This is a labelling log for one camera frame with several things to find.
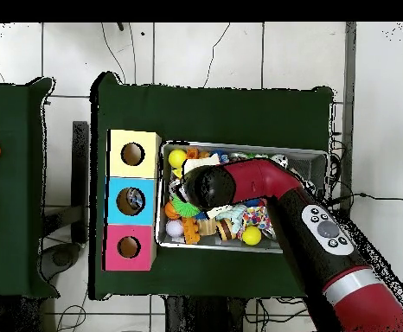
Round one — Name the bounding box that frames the crushed clear plastic bottle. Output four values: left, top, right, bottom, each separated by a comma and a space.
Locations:
125, 188, 144, 209

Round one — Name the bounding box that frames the green spiky toy with eyes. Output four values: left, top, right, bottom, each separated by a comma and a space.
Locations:
170, 193, 201, 219

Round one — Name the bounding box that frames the orange toy basketball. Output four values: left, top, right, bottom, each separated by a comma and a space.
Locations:
163, 201, 181, 220

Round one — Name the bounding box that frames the cream knitted cloth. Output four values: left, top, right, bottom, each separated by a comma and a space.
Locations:
182, 153, 234, 220

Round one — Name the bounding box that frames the black power cable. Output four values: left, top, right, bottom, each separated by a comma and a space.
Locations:
329, 192, 403, 208

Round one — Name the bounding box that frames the wooden box with three holes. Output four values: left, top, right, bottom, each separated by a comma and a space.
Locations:
101, 129, 163, 272

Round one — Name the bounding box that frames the dark green table cloth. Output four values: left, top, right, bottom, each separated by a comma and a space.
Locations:
0, 76, 61, 299
88, 71, 335, 301

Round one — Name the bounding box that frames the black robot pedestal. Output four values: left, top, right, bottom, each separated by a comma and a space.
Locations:
164, 294, 247, 332

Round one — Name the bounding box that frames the yellow black striped plush toy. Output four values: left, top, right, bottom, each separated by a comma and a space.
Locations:
215, 218, 237, 241

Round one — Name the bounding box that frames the silver mesh bin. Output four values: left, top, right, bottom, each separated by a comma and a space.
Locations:
154, 139, 330, 254

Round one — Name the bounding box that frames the yellow ball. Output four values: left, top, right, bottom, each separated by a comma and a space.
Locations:
167, 148, 188, 169
241, 225, 262, 246

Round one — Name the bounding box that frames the white ball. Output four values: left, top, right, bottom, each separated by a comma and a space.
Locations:
164, 219, 184, 238

